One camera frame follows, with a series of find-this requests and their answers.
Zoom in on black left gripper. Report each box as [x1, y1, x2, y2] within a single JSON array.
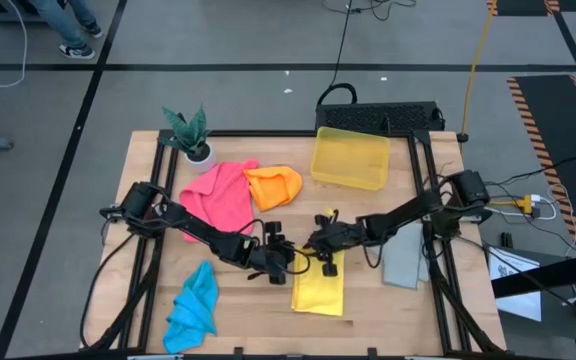
[[250, 222, 303, 286]]

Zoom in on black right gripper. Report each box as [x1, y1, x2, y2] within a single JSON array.
[[303, 214, 369, 278]]

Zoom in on yellow microfiber towel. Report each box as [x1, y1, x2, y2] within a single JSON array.
[[290, 247, 345, 317]]

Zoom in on orange microfiber towel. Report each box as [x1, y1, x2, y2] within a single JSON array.
[[242, 165, 303, 213]]

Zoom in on grey microfiber towel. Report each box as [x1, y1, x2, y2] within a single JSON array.
[[367, 219, 432, 290]]

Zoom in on pink microfiber towel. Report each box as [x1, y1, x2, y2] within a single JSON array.
[[178, 158, 259, 244]]

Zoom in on blue microfiber towel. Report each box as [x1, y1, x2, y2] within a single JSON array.
[[162, 259, 220, 355]]

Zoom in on yellow translucent plastic bin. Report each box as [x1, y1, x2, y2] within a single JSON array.
[[310, 126, 392, 192]]

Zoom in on snake plant in white pot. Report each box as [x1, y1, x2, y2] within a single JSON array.
[[161, 103, 217, 175]]

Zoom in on white paper sheet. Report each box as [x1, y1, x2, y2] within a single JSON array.
[[487, 245, 543, 322]]

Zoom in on yellow power adapter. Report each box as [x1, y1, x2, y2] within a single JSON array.
[[517, 193, 537, 214]]

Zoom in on black crossbeam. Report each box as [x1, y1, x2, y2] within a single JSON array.
[[490, 249, 576, 301]]

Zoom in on large black orange-striped mat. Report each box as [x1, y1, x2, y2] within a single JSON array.
[[506, 74, 576, 255]]

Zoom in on small black orange-striped mat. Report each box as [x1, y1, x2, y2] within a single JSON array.
[[486, 0, 576, 17]]

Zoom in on person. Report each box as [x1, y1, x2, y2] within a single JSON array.
[[27, 0, 105, 61]]

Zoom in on black floor cable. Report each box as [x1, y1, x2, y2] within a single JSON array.
[[320, 0, 417, 106]]

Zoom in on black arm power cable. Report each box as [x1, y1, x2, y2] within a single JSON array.
[[78, 232, 135, 350]]

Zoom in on white adapter cable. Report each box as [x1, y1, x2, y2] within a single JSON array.
[[487, 184, 573, 222]]

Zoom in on yellow cable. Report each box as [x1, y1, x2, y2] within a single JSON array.
[[460, 0, 498, 144]]

